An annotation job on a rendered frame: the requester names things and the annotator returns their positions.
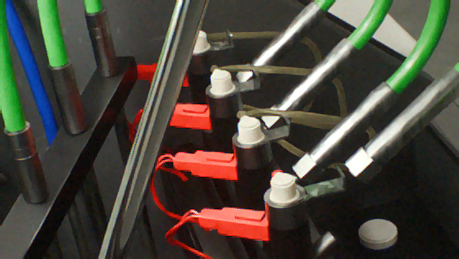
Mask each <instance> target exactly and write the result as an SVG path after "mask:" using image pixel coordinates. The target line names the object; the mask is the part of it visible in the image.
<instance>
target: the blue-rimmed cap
mask: <svg viewBox="0 0 459 259"><path fill-rule="evenodd" d="M358 242H359V244H360V246H361V247H362V248H363V249H365V250H367V251H369V252H373V253H382V252H388V251H390V249H392V248H394V247H395V246H396V245H397V243H398V233H397V228H396V226H395V225H394V224H393V223H392V222H389V221H387V220H380V219H377V220H369V221H367V222H366V223H364V224H363V225H361V226H360V228H359V230H358Z"/></svg>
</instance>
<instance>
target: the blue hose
mask: <svg viewBox="0 0 459 259"><path fill-rule="evenodd" d="M6 14H7V26H8V29H9V30H10V33H11V36H12V38H13V41H14V44H15V46H16V50H17V52H18V55H19V57H20V61H21V64H22V66H23V68H24V71H25V74H26V77H27V80H28V82H29V85H30V88H31V91H32V94H33V96H34V98H35V101H36V103H37V105H38V108H39V113H40V115H41V118H42V121H43V126H44V129H45V132H46V135H47V139H48V146H50V145H51V143H52V141H53V140H54V139H55V137H56V135H57V133H58V131H59V129H58V126H57V121H56V117H55V115H54V112H53V109H52V104H51V102H50V99H49V96H48V92H47V90H46V87H45V84H44V82H43V78H42V76H41V73H40V70H39V66H38V63H37V61H36V59H34V54H33V52H32V49H31V47H30V43H29V40H28V38H27V35H26V33H25V30H24V27H23V25H22V23H21V20H20V17H19V15H18V13H17V11H16V8H15V6H14V3H13V1H12V0H6Z"/></svg>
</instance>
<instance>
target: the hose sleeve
mask: <svg viewBox="0 0 459 259"><path fill-rule="evenodd" d="M458 96H459V72H458V71H457V70H456V69H455V68H454V67H452V68H451V67H450V66H449V67H448V68H447V69H446V70H445V71H444V72H443V73H442V74H441V75H440V76H439V77H437V78H436V79H435V81H434V82H433V83H432V84H431V85H428V86H427V87H426V89H425V90H424V91H423V92H422V93H420V94H419V95H418V96H417V97H416V98H415V99H414V100H413V101H412V102H411V103H410V104H409V105H408V106H406V107H405V108H404V109H403V110H402V111H401V113H400V114H399V115H398V116H397V117H396V118H395V119H394V120H392V121H391V122H390V123H389V124H388V125H386V126H385V127H384V129H383V130H382V131H381V132H380V133H377V134H376V135H375V137H374V138H373V139H372V140H371V141H370V142H369V143H368V144H367V145H366V146H365V147H364V148H365V149H364V151H365V152H366V154H367V155H368V156H369V157H370V158H371V159H372V160H373V161H374V162H375V163H376V164H378V165H379V166H381V165H382V166H384V165H385V164H386V163H387V162H388V161H389V160H390V159H391V158H392V157H393V156H396V155H397V154H398V152H399V151H400V150H401V149H402V148H404V147H406V145H407V143H409V142H410V141H411V140H412V139H413V138H414V137H415V136H416V135H417V134H418V133H419V132H420V131H422V130H423V129H424V128H425V127H426V126H427V125H428V124H429V123H430V122H431V121H432V120H434V119H435V118H436V117H437V116H438V115H439V114H440V112H441V111H442V110H443V109H444V108H445V107H446V108H447V107H448V106H449V104H450V103H451V102H452V101H453V100H454V99H455V100H456V99H457V98H458Z"/></svg>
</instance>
